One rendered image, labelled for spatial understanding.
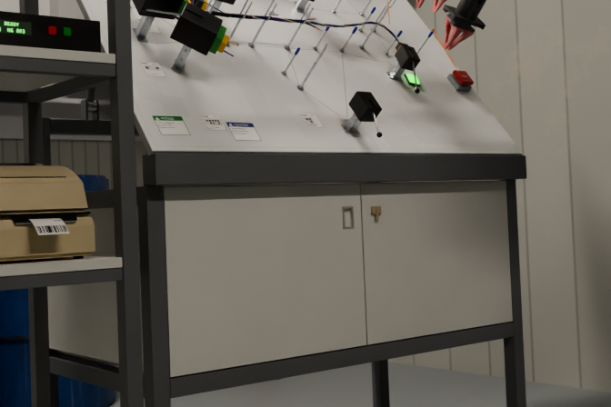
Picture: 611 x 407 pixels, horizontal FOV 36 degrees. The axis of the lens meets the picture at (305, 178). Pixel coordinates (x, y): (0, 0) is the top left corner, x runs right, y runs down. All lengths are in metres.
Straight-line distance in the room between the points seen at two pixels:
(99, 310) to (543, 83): 2.29
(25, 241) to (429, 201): 1.09
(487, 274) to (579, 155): 1.27
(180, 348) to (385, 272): 0.61
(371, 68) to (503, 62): 1.51
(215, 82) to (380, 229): 0.55
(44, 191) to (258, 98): 0.60
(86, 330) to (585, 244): 2.17
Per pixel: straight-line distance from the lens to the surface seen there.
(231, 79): 2.23
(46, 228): 1.81
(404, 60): 2.57
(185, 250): 2.00
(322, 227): 2.21
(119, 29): 1.91
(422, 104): 2.59
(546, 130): 3.88
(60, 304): 2.36
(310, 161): 2.15
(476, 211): 2.59
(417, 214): 2.43
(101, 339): 2.18
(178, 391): 2.01
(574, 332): 3.86
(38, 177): 1.89
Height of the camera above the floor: 0.74
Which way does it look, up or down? 2 degrees up
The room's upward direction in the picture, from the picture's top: 2 degrees counter-clockwise
